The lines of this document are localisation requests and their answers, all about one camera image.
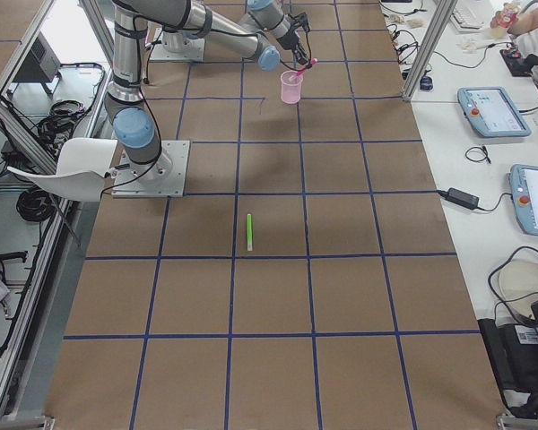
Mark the aluminium frame post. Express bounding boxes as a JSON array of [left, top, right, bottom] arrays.
[[402, 0, 456, 101]]

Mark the pink marker pen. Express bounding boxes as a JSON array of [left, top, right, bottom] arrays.
[[292, 58, 318, 80]]

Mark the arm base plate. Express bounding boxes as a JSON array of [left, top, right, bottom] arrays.
[[150, 29, 205, 63], [111, 140, 190, 198]]

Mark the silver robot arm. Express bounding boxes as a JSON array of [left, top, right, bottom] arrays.
[[152, 26, 205, 54], [104, 1, 310, 185]]

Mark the green marker pen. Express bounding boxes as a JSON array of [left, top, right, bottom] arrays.
[[246, 213, 254, 252]]

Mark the small black cable loop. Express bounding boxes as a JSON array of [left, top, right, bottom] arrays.
[[464, 145, 491, 165]]

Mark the black power adapter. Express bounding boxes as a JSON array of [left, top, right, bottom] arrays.
[[447, 187, 479, 211]]

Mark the pink mesh cup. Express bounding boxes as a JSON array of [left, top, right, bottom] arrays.
[[280, 70, 303, 104]]

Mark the far blue teach pendant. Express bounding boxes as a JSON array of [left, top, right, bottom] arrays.
[[456, 87, 531, 138]]

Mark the white plastic chair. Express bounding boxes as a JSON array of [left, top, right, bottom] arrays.
[[7, 137, 117, 202]]

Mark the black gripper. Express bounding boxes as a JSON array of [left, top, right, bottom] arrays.
[[277, 12, 310, 64]]

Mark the near blue teach pendant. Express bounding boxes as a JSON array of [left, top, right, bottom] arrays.
[[508, 164, 538, 236]]

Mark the blue teach pendant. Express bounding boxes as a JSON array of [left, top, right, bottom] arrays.
[[456, 87, 531, 138], [508, 164, 538, 236]]

